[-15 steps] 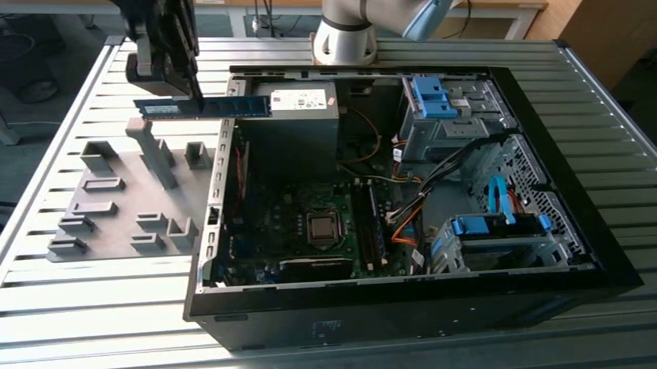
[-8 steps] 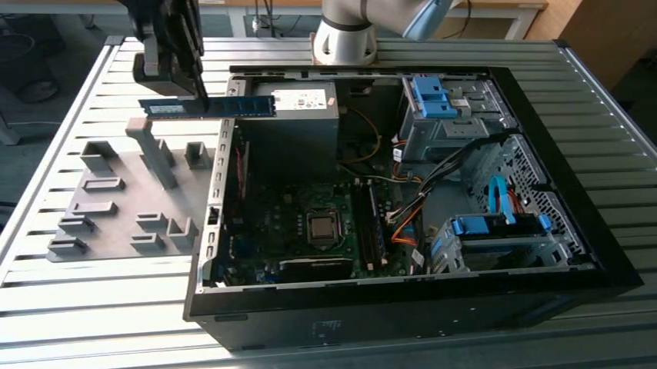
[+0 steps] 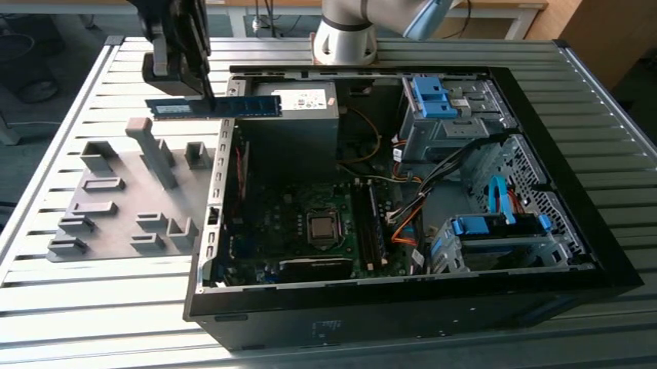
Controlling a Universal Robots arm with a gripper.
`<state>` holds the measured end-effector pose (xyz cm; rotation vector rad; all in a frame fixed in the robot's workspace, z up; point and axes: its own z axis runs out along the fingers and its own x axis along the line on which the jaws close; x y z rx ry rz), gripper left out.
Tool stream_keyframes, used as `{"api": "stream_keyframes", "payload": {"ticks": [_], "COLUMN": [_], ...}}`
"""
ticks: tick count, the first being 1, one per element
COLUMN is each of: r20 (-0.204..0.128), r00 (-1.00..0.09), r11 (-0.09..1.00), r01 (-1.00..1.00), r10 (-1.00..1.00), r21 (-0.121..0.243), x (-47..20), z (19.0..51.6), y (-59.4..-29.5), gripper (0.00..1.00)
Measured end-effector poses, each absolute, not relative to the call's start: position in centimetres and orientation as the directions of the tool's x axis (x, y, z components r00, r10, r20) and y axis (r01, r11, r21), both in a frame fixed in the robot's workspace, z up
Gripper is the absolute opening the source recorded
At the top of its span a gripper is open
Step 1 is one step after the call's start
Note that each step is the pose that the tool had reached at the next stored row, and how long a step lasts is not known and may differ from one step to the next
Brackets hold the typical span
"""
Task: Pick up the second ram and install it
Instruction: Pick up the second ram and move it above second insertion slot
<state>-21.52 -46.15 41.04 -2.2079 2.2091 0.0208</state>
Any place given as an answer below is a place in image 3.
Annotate blue RAM stick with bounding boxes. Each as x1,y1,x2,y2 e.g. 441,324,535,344
145,95,284,120

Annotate black RAM slot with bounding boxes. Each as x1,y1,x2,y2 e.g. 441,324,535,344
353,178,372,270

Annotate dark wheeled cart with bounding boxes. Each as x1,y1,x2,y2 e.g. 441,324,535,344
0,15,69,105

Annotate grey power supply unit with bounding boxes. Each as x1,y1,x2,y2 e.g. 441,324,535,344
238,81,341,174

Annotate grey parts rack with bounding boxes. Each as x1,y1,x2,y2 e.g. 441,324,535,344
46,117,217,264

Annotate empty blue disk carrier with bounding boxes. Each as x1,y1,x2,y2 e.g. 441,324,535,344
411,76,461,119

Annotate green motherboard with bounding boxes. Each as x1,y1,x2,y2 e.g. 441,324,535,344
225,175,412,284

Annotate silver CPU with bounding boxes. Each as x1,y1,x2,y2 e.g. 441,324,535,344
310,217,336,238

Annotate large grey metal drive cage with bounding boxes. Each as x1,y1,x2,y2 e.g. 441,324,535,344
400,76,517,166

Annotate CPU socket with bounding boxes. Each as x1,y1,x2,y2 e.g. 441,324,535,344
305,208,345,248

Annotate black graphics card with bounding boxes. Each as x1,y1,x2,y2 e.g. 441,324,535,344
280,258,356,284

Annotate hard disk in blue carrier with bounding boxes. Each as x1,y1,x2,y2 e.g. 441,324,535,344
451,213,553,238

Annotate black open PC case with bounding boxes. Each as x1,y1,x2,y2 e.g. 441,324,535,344
184,64,646,351

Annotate small grey metal disk bay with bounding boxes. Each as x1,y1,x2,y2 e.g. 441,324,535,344
431,214,587,272

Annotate brown wooden cabinet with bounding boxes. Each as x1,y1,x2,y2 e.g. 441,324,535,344
523,0,657,91

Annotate black cable bundle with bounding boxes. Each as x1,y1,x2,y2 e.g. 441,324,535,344
389,136,508,224

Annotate orange flat wire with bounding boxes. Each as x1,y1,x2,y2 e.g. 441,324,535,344
393,203,428,245

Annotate short white frame wooden desk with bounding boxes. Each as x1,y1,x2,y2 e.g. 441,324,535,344
444,0,549,42

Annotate blue flat wire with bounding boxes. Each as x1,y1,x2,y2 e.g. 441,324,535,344
487,175,517,226

